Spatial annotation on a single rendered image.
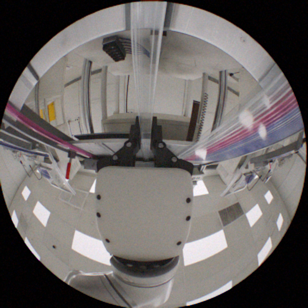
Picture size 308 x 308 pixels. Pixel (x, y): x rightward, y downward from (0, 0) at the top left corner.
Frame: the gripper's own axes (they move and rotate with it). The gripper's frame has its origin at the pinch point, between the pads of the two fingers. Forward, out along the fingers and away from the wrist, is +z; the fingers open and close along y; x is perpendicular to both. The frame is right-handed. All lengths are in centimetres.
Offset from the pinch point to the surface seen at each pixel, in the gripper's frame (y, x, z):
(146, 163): 0.0, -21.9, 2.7
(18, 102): -18.5, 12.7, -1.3
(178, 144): 6.8, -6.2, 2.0
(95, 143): -12.0, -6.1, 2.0
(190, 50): 15.7, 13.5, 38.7
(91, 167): -23.6, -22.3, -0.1
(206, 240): 130, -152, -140
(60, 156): -107, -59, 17
